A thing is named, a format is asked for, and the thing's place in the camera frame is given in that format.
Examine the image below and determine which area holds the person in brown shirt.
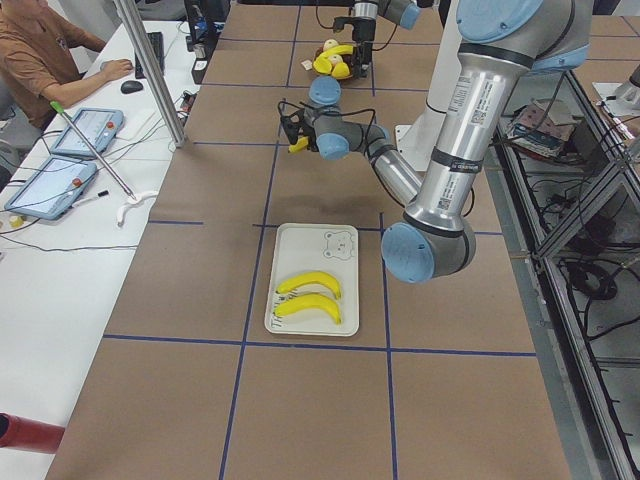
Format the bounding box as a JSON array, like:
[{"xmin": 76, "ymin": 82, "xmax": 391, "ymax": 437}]
[{"xmin": 0, "ymin": 0, "xmax": 134, "ymax": 132}]

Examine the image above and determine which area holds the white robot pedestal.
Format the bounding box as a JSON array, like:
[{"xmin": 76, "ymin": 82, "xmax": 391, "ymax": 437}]
[{"xmin": 396, "ymin": 3, "xmax": 461, "ymax": 171}]

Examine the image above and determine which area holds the metal rod green tip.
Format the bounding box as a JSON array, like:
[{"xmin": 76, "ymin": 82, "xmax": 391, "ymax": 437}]
[{"xmin": 50, "ymin": 101, "xmax": 136, "ymax": 200}]

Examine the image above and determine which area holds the near blue teach pendant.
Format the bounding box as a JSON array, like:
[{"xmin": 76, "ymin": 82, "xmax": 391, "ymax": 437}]
[{"xmin": 5, "ymin": 155, "xmax": 98, "ymax": 220}]

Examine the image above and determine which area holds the far blue teach pendant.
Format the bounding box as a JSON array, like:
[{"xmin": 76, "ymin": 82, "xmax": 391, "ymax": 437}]
[{"xmin": 50, "ymin": 108, "xmax": 124, "ymax": 158}]

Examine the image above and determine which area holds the yellow starfruit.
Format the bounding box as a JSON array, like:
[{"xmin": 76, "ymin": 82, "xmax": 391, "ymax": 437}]
[{"xmin": 312, "ymin": 56, "xmax": 333, "ymax": 75}]

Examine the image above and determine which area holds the pink white apple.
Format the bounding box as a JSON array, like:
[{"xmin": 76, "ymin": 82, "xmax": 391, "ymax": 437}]
[{"xmin": 323, "ymin": 39, "xmax": 339, "ymax": 51}]

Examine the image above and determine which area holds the woven brown basket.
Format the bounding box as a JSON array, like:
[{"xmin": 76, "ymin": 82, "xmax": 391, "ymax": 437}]
[{"xmin": 312, "ymin": 44, "xmax": 355, "ymax": 80}]

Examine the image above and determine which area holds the black keyboard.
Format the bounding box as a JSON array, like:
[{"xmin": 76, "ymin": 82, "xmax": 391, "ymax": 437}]
[{"xmin": 133, "ymin": 30, "xmax": 166, "ymax": 81}]

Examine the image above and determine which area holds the white curved plastic part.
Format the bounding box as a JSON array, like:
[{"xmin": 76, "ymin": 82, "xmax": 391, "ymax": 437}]
[{"xmin": 116, "ymin": 190, "xmax": 159, "ymax": 227}]

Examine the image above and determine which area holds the black computer mouse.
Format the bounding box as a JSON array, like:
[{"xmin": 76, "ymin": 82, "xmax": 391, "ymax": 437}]
[{"xmin": 120, "ymin": 80, "xmax": 144, "ymax": 95}]

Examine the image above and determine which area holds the yellow pear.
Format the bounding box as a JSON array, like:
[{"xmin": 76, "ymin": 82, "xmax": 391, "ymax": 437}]
[{"xmin": 331, "ymin": 62, "xmax": 351, "ymax": 80}]

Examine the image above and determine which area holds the aluminium frame post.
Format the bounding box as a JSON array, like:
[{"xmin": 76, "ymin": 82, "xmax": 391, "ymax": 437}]
[{"xmin": 114, "ymin": 0, "xmax": 186, "ymax": 148}]

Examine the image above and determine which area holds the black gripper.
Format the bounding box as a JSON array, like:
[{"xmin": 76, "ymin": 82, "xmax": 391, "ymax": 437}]
[
  {"xmin": 352, "ymin": 17, "xmax": 375, "ymax": 77},
  {"xmin": 298, "ymin": 113, "xmax": 318, "ymax": 152}
]

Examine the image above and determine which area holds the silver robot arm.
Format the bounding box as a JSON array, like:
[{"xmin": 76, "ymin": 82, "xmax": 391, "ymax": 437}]
[
  {"xmin": 302, "ymin": 1, "xmax": 593, "ymax": 283},
  {"xmin": 350, "ymin": 0, "xmax": 421, "ymax": 78}
]

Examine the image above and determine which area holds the red fire extinguisher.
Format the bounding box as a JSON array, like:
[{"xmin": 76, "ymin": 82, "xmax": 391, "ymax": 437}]
[{"xmin": 1, "ymin": 413, "xmax": 65, "ymax": 454}]

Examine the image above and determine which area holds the white rectangular tray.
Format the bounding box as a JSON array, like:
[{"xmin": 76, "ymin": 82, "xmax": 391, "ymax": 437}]
[{"xmin": 264, "ymin": 223, "xmax": 359, "ymax": 337}]

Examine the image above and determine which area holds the yellow banana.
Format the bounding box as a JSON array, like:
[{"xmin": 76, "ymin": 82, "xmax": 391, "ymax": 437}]
[
  {"xmin": 274, "ymin": 293, "xmax": 342, "ymax": 324},
  {"xmin": 319, "ymin": 45, "xmax": 354, "ymax": 58},
  {"xmin": 288, "ymin": 136, "xmax": 309, "ymax": 153},
  {"xmin": 276, "ymin": 271, "xmax": 342, "ymax": 299}
]

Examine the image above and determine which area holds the blue teach pendant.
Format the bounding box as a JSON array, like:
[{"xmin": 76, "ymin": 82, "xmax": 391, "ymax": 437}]
[
  {"xmin": 50, "ymin": 108, "xmax": 124, "ymax": 158},
  {"xmin": 5, "ymin": 155, "xmax": 98, "ymax": 220}
]

